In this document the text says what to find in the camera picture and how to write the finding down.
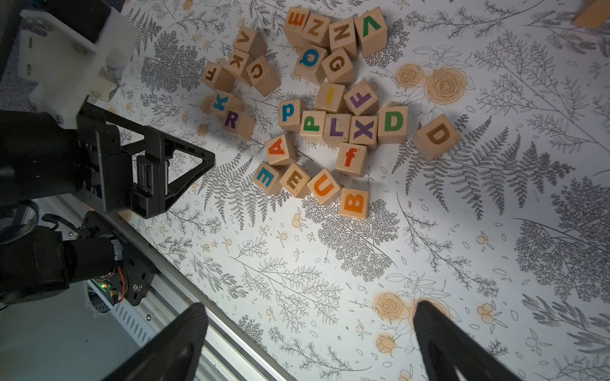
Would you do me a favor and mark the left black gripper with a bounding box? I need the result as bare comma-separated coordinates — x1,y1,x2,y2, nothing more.
76,103,215,218

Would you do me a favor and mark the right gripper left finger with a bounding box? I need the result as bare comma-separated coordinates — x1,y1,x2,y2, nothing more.
106,303,208,380

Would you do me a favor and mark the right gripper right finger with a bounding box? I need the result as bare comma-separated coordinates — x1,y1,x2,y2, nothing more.
414,301,519,381

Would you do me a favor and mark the wooden block purple R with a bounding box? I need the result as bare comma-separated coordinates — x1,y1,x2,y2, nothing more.
222,110,256,141

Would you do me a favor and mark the wooden block brown E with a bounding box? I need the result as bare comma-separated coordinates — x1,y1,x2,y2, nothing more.
281,163,311,198

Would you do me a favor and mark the wooden block brown D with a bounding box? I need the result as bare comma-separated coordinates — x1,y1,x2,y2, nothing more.
413,114,462,162

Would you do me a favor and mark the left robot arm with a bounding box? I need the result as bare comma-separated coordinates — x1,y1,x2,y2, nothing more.
1,103,215,307

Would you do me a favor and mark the wooden block teal K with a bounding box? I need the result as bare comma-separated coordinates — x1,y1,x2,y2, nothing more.
211,90,245,121

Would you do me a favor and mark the wooden block brown F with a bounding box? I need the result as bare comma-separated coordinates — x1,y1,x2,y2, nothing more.
201,61,235,92

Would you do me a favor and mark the wooden block teal E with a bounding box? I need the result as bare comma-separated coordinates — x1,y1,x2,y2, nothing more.
252,161,284,195

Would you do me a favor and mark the wooden block orange B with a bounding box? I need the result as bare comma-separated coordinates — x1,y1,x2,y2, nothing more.
339,188,370,220

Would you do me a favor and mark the wooden block brown K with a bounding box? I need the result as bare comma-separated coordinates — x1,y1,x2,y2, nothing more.
225,48,254,87

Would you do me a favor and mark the wooden block red A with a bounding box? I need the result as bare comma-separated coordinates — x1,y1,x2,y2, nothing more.
265,134,298,166

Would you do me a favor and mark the wooden block brown g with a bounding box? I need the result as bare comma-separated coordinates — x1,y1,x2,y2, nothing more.
246,56,281,97
321,48,357,86

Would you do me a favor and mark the wooden block blue P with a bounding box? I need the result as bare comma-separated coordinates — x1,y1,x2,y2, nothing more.
278,98,304,133

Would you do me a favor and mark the wooden block brown V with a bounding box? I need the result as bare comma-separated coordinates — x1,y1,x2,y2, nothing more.
234,26,268,59

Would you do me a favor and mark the wooden block orange U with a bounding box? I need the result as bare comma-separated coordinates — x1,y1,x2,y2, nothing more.
308,168,341,205

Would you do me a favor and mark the floral table mat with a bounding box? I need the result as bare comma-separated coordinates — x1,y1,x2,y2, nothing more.
104,1,609,380

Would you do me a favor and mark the wooden block red f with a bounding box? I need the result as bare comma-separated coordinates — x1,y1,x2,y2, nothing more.
335,143,369,178

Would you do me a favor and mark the wooden block green P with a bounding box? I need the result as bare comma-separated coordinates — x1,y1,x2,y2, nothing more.
300,110,327,144

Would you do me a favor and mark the wooden block purple X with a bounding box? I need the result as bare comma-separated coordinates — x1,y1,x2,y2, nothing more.
349,116,378,149

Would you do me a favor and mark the wooden block green D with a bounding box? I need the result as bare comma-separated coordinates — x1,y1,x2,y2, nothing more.
377,106,408,144

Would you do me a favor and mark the wooden block teal Q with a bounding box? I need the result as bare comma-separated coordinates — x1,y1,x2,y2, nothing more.
295,43,328,85

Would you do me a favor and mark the wooden block purple L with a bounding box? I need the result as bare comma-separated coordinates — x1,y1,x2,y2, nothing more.
323,113,352,148

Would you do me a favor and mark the wooden block yellow i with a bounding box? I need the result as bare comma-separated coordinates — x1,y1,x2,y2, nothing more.
315,82,346,114

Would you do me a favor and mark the wooden block orange E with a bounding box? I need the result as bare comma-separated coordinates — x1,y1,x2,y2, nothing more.
283,7,311,48

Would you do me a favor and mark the wooden block purple F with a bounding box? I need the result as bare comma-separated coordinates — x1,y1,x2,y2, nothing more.
343,79,380,116

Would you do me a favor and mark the wooden block brown Z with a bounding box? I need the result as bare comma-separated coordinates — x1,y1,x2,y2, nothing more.
301,14,332,48

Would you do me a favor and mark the wooden block brown N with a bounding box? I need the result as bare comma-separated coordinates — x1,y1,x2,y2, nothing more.
329,17,358,60

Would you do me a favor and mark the wooden block green V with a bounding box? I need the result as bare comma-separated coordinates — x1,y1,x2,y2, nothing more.
354,6,388,58

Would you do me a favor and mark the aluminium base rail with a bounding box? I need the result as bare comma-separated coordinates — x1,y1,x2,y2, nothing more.
41,195,293,380

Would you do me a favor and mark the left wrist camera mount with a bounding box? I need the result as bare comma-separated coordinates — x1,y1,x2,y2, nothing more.
18,1,140,130

